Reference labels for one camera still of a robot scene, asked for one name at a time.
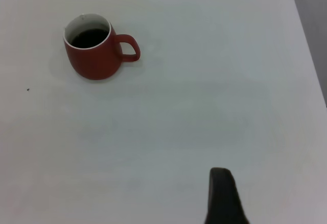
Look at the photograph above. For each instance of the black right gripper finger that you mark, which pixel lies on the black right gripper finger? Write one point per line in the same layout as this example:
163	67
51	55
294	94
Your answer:
222	201

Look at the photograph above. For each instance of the red ceramic mug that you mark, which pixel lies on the red ceramic mug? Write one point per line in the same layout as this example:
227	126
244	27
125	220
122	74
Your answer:
92	63

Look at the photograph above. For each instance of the dark coffee liquid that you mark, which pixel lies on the dark coffee liquid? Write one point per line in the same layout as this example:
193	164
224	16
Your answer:
88	39

